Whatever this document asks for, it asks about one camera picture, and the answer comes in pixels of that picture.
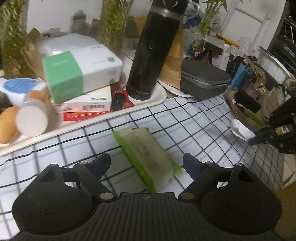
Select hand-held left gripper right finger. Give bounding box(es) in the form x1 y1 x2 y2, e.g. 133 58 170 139
178 153 260 200

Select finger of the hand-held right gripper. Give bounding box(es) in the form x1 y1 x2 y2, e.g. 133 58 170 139
248 127 275 146

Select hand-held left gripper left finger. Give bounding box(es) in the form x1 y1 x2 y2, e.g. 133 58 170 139
37 152 114 202

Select white cloth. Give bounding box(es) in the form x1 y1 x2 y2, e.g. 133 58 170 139
231 119 256 141

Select brown cardboard box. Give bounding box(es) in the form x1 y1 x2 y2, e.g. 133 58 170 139
281 152 296 189

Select green wet wipes packet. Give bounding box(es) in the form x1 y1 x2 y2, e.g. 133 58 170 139
112 127 183 193

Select green snack packets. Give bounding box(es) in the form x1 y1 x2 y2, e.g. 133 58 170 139
240 108 265 128

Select white black checked tablecloth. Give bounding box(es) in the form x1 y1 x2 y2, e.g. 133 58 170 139
0 93 285 234

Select small black box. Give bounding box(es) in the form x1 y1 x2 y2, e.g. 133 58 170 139
236 89 262 113

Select cream plastic tray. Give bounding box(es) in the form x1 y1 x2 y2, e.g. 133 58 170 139
0 80 167 156

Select red envelope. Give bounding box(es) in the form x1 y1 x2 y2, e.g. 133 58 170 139
63 111 114 121

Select pink white carton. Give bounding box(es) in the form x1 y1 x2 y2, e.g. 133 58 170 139
54 86 113 113

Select blue carton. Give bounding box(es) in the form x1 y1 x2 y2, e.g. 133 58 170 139
231 62 249 88

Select white ribbed container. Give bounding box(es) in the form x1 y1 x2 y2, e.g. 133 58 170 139
258 46 293 84

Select white plate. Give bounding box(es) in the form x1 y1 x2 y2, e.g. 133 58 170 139
162 81 193 98

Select white pill bottle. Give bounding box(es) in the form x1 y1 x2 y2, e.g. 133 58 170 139
16 90 50 137

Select grey zip case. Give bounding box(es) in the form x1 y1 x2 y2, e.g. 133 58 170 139
180 59 232 101

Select white tall carton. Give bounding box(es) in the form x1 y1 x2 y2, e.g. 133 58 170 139
211 43 232 71

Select green white tissue box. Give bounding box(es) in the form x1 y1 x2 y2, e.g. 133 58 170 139
42 44 123 104

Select black metal rack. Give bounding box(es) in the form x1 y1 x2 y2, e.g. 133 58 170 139
268 0 296 67

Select small black tripod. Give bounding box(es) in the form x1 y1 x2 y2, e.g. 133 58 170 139
203 42 225 65

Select yellow bun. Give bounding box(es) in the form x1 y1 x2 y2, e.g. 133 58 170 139
0 106 20 144

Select orange yellow packet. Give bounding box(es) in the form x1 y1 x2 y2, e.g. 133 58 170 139
215 34 241 48

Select white pipe rack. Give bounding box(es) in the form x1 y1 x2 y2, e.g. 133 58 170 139
228 0 270 56

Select brown paper bag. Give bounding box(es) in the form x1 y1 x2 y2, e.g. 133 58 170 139
158 28 185 90

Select white blue tube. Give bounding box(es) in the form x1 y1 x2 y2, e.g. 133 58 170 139
0 78 48 105

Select black thermos bottle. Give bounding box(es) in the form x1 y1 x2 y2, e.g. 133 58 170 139
126 0 188 101

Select black tape roll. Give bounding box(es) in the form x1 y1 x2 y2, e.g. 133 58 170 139
0 91 14 109

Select white wrapped tissue pack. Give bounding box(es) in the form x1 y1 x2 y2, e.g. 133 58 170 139
37 34 104 58

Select glass vase with bamboo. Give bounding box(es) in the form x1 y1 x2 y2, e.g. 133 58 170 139
199 0 228 36
0 0 28 79
98 0 134 55

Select dark glass jar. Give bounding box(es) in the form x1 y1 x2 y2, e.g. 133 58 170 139
70 10 87 35

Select red black keychain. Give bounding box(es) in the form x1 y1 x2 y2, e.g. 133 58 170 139
111 89 136 112

